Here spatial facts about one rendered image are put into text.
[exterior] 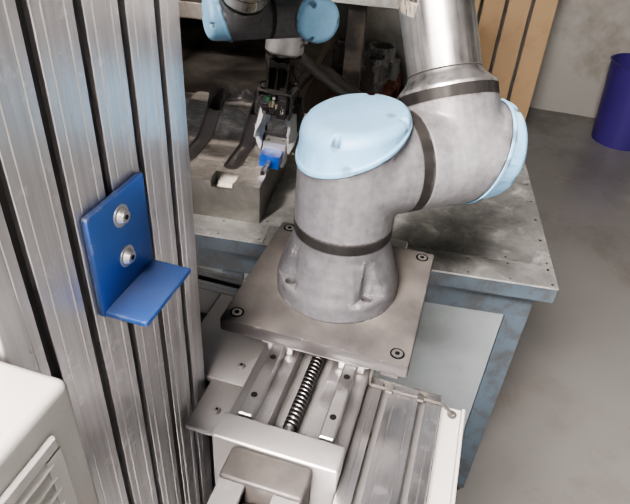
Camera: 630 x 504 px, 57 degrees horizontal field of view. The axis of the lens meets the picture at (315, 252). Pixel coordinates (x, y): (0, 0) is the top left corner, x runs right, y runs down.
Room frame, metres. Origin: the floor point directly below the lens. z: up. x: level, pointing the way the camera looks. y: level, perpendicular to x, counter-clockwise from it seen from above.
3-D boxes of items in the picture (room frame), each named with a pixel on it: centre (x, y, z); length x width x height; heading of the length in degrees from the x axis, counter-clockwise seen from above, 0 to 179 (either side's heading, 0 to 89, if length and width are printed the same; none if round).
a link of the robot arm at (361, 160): (0.58, -0.04, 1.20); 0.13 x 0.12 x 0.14; 115
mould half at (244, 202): (1.32, 0.22, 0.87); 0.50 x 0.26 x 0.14; 173
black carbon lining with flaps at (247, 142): (1.30, 0.24, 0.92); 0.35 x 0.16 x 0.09; 173
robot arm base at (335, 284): (0.57, -0.03, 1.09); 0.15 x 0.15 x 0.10
